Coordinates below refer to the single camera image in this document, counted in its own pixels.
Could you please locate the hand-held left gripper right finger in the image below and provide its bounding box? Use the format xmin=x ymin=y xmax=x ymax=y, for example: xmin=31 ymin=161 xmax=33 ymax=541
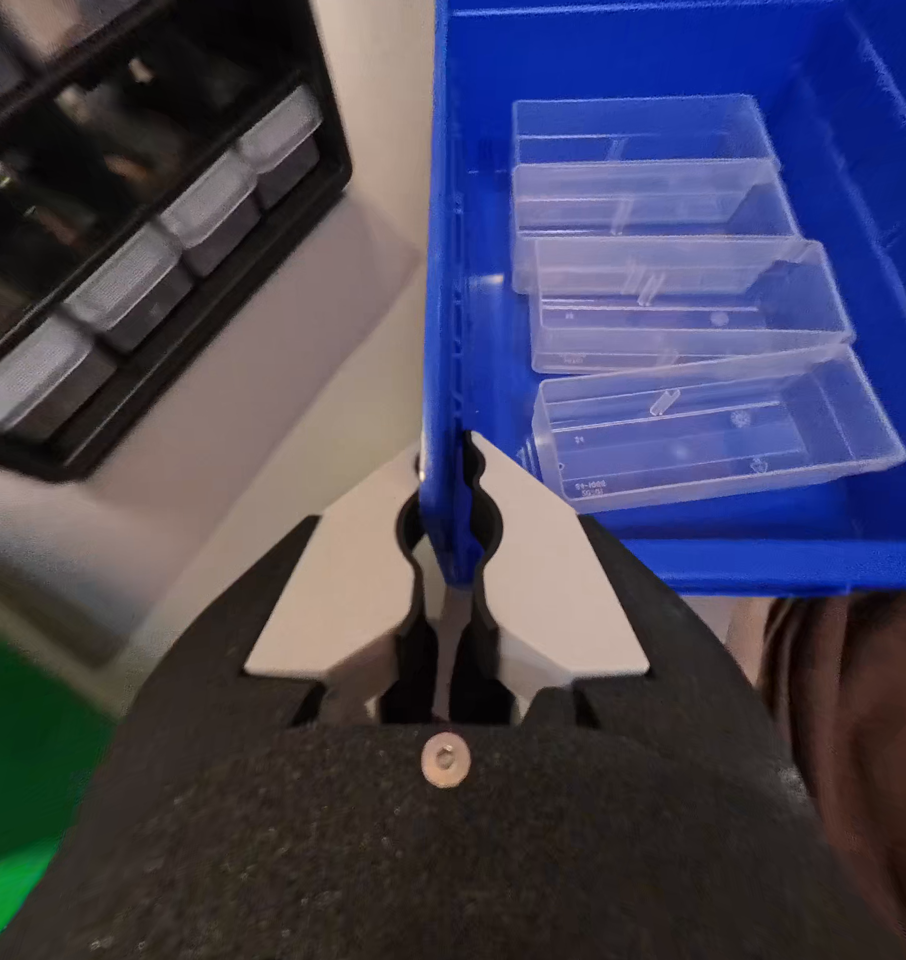
xmin=451 ymin=429 xmax=651 ymax=725

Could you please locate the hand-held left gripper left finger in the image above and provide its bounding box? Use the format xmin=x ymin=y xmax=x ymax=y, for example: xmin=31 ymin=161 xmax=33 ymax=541
xmin=244 ymin=442 xmax=440 ymax=725

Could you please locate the blue plastic bin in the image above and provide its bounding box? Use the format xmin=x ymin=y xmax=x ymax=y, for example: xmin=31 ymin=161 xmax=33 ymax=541
xmin=420 ymin=0 xmax=906 ymax=597

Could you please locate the clear plastic drawer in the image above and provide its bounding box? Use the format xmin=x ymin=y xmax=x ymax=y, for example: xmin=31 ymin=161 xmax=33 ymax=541
xmin=159 ymin=152 xmax=264 ymax=280
xmin=237 ymin=84 xmax=324 ymax=213
xmin=61 ymin=223 xmax=196 ymax=355
xmin=511 ymin=159 xmax=800 ymax=295
xmin=0 ymin=313 xmax=118 ymax=444
xmin=511 ymin=93 xmax=781 ymax=172
xmin=530 ymin=238 xmax=856 ymax=376
xmin=530 ymin=345 xmax=906 ymax=516

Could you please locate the black drawer cabinet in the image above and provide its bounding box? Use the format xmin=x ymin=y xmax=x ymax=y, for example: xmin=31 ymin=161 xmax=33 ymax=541
xmin=0 ymin=0 xmax=354 ymax=483

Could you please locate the green panel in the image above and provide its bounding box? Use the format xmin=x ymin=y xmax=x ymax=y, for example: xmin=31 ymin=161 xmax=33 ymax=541
xmin=0 ymin=621 xmax=118 ymax=935

